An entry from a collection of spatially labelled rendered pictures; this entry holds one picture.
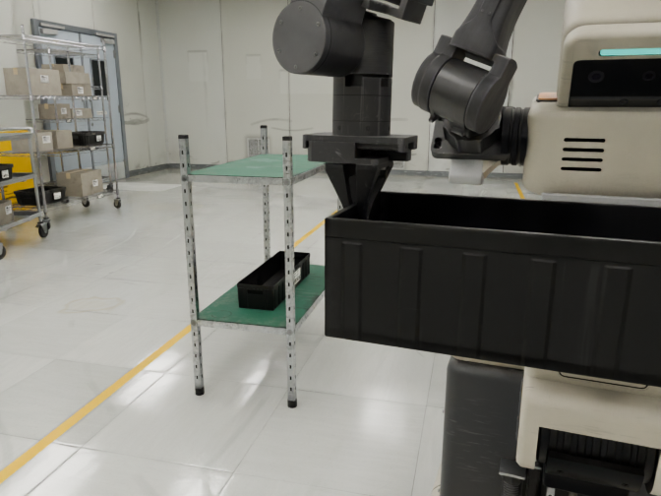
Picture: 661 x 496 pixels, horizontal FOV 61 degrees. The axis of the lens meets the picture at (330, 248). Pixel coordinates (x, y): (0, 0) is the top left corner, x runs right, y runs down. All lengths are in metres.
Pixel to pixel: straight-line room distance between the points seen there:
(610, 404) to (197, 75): 10.12
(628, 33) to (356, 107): 0.38
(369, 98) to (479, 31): 0.27
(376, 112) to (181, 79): 10.33
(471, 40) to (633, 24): 0.19
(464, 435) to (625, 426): 0.46
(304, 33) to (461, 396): 0.94
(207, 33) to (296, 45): 10.16
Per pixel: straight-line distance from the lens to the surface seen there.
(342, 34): 0.50
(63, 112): 7.82
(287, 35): 0.50
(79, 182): 6.68
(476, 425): 1.31
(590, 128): 0.85
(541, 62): 9.60
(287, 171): 2.11
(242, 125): 10.36
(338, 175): 0.55
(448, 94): 0.76
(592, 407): 0.94
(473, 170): 0.88
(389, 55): 0.56
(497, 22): 0.78
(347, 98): 0.54
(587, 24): 0.81
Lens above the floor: 1.23
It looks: 15 degrees down
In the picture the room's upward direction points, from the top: straight up
